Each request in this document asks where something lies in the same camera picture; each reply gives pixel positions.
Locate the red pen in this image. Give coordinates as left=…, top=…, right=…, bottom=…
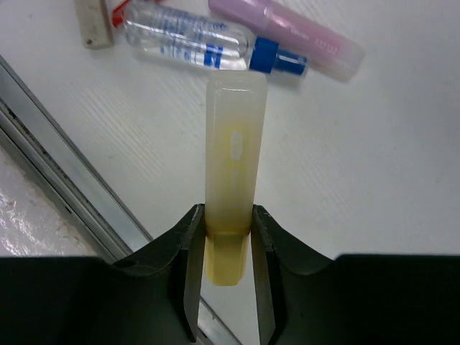
left=111, top=0, right=130, bottom=28

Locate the yellow highlighter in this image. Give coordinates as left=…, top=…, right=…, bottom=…
left=205, top=70, right=267, bottom=286

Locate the white eraser block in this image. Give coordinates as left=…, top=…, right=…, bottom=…
left=73, top=0, right=114, bottom=50

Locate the aluminium front rail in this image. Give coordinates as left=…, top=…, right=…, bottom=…
left=1, top=62, right=237, bottom=344

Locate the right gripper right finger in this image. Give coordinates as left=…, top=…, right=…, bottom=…
left=251, top=205, right=338, bottom=344

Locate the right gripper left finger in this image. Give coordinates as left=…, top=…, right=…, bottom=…
left=111, top=204, right=205, bottom=341

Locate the clear bottle blue cap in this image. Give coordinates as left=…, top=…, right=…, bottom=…
left=122, top=1, right=309, bottom=76

